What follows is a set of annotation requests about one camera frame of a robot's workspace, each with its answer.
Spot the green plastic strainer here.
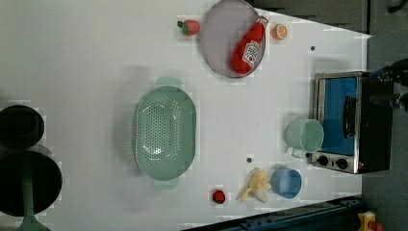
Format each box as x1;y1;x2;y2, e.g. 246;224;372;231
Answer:
135;77;196;191

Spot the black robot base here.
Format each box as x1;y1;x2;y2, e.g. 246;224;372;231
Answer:
0;105;63;217

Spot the red ketchup bottle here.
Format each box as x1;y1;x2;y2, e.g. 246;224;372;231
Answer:
231;15;268;75

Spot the small red toy fruit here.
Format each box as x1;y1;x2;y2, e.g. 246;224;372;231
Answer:
212;190;226;204

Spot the peeled toy banana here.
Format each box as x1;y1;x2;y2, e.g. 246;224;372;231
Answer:
239;167;271;203

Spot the red toy strawberry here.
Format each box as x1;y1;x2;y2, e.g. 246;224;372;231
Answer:
177;20;200;37

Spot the grey round plate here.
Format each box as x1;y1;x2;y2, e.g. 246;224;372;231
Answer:
200;0;266;78

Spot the green mug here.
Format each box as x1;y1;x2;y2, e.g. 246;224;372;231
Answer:
286;118;324;158

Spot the blue cup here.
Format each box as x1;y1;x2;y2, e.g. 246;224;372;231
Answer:
271;168;302;199

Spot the orange slice toy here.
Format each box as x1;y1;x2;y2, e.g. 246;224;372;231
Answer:
272;24;288;40

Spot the green spatula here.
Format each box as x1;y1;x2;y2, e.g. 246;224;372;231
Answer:
17;159;51;231

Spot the blue metal frame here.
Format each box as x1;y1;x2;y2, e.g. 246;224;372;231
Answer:
184;196;368;231

